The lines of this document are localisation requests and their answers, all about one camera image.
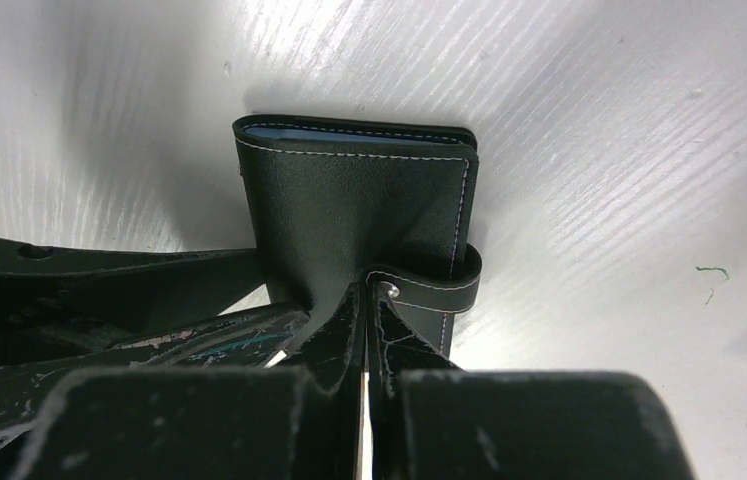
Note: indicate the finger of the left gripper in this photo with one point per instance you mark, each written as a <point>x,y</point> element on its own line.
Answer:
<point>102,293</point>

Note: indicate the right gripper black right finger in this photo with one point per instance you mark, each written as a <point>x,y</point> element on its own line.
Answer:
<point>432,420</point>

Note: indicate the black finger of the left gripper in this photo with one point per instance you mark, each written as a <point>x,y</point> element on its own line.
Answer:
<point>245,338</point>

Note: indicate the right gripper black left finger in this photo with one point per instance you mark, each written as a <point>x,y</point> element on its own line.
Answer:
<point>300,419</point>

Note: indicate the black leather card holder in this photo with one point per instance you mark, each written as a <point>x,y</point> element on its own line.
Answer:
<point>334,201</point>

